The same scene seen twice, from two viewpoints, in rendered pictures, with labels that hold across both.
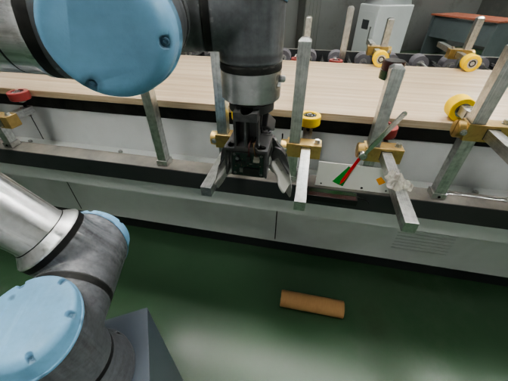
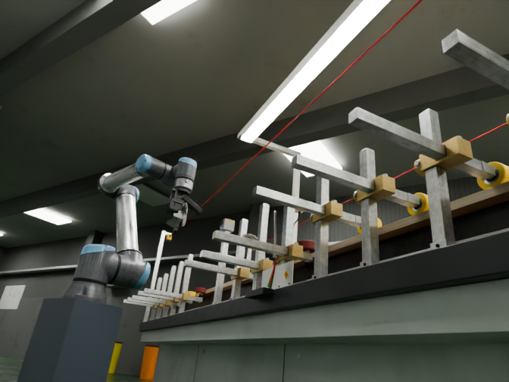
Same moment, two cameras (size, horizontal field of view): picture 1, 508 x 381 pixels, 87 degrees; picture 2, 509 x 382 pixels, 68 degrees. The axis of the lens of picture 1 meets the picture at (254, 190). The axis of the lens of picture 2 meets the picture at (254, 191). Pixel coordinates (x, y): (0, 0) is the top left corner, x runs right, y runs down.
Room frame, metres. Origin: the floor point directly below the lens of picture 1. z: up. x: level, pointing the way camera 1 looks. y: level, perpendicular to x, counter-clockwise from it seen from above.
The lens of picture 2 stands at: (-0.26, -1.54, 0.42)
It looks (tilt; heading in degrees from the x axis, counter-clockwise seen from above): 25 degrees up; 54
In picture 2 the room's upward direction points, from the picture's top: 6 degrees clockwise
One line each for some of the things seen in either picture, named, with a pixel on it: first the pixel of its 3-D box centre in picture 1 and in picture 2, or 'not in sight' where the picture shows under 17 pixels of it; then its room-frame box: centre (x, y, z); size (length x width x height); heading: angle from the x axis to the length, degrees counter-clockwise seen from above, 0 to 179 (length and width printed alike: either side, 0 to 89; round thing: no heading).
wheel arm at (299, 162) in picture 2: not in sight; (363, 183); (0.60, -0.90, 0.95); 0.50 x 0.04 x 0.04; 168
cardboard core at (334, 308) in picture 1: (311, 303); not in sight; (0.67, -0.28, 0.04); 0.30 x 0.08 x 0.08; 78
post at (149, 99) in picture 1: (151, 109); (221, 267); (0.91, 0.36, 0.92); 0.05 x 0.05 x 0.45; 78
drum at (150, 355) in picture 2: not in sight; (151, 361); (3.00, 5.78, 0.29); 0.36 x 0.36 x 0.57
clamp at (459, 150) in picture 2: not in sight; (441, 158); (0.60, -1.14, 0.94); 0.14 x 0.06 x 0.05; 78
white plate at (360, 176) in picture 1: (355, 178); (276, 277); (0.74, -0.35, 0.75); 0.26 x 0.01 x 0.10; 78
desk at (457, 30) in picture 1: (466, 38); not in sight; (5.93, -4.17, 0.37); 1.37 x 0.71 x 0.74; 19
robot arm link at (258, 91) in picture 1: (253, 85); (183, 186); (0.42, 0.00, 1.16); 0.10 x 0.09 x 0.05; 79
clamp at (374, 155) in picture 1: (378, 151); (289, 254); (0.76, -0.41, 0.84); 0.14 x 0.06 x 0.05; 78
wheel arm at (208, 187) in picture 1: (228, 152); (226, 271); (0.77, 0.08, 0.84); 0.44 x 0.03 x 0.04; 168
